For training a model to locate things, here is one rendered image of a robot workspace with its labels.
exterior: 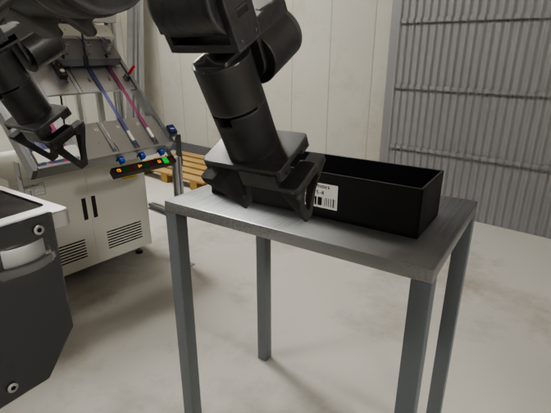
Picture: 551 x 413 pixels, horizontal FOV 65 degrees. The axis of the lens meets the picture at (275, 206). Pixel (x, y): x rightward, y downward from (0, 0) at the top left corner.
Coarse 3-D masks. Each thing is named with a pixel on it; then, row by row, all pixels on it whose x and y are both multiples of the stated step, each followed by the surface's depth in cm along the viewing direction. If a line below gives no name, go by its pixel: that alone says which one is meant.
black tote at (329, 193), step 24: (336, 168) 115; (360, 168) 111; (384, 168) 107; (408, 168) 104; (216, 192) 119; (240, 192) 114; (264, 192) 109; (336, 192) 98; (360, 192) 95; (384, 192) 91; (408, 192) 88; (432, 192) 94; (336, 216) 100; (360, 216) 96; (384, 216) 93; (408, 216) 90; (432, 216) 99
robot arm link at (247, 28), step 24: (216, 0) 33; (240, 0) 34; (264, 0) 42; (240, 24) 35; (264, 24) 41; (288, 24) 43; (192, 48) 38; (216, 48) 36; (240, 48) 36; (264, 48) 41; (288, 48) 43
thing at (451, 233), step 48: (192, 192) 121; (288, 240) 95; (336, 240) 90; (384, 240) 90; (432, 240) 90; (192, 288) 125; (432, 288) 80; (192, 336) 129; (192, 384) 133; (432, 384) 133
